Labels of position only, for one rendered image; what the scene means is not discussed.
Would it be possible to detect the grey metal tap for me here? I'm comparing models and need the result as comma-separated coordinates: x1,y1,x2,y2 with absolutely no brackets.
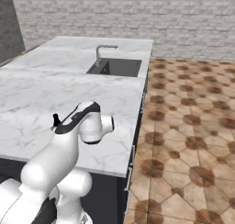
94,44,119,67

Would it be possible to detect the dark counter cabinet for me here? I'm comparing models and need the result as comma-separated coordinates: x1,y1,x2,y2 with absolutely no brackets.
0,50,154,224

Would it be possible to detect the dark sink basin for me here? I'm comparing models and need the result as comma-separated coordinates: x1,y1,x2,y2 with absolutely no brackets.
85,58,143,78

